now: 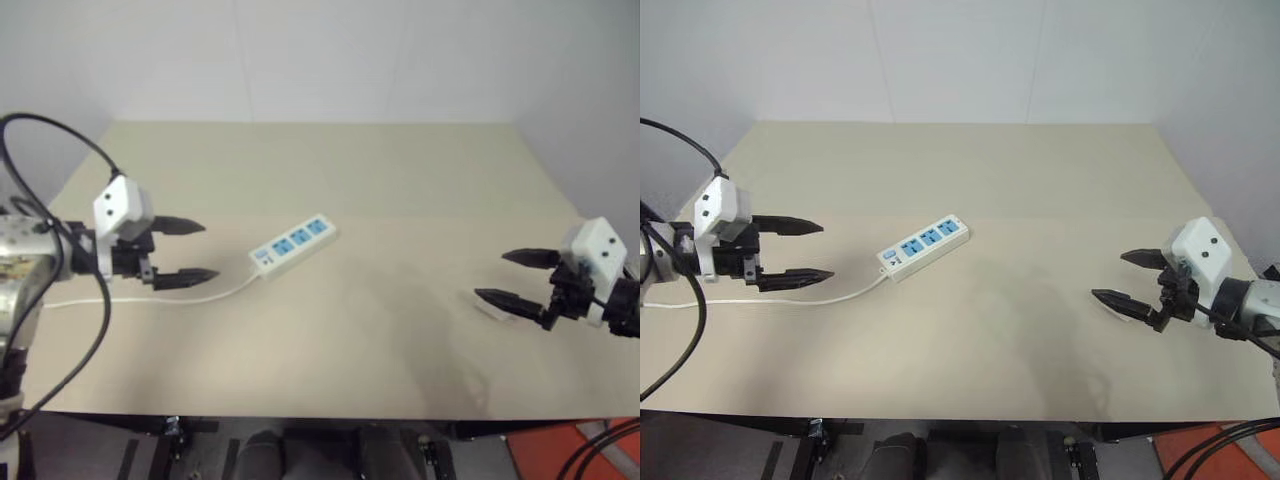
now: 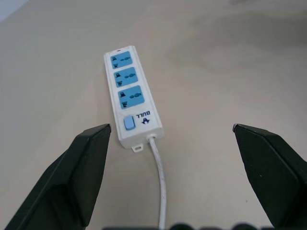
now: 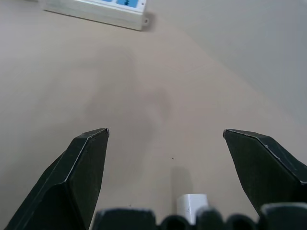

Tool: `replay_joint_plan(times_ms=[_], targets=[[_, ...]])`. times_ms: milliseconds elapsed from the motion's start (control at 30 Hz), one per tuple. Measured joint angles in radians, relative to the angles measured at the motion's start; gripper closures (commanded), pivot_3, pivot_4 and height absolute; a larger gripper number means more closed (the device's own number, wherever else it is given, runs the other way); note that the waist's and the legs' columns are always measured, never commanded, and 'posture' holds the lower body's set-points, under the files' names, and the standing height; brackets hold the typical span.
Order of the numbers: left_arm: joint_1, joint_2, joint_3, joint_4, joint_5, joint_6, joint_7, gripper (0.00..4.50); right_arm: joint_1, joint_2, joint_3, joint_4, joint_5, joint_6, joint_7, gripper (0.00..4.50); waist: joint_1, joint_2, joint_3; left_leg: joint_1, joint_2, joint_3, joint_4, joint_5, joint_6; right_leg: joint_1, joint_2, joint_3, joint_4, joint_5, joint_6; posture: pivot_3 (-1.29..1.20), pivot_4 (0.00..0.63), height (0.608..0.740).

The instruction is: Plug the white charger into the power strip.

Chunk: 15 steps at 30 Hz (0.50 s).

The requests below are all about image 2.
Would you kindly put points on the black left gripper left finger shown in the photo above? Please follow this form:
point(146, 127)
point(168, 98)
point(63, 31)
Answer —
point(62, 182)

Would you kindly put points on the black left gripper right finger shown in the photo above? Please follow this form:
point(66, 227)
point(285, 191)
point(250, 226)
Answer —
point(271, 175)

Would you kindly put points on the white power strip blue sockets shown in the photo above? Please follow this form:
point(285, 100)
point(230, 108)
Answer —
point(134, 105)

